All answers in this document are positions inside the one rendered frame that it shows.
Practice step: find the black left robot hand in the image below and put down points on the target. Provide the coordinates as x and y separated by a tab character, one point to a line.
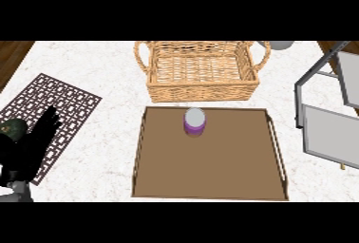
29	148

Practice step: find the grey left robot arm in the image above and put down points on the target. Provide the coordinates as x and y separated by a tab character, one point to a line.
17	193

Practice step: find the brown wooden tray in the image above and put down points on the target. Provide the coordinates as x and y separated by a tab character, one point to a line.
210	161

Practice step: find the grey tiered shelf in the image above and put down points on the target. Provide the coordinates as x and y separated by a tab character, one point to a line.
330	126

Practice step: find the dark green round vegetable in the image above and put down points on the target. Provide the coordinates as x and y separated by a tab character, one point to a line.
14	128

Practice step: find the dark patterned placemat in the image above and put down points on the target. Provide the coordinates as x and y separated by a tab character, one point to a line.
51	104

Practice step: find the purple can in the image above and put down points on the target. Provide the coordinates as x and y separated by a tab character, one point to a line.
194	121

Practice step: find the grey round object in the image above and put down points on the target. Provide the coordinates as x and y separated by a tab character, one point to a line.
280	44

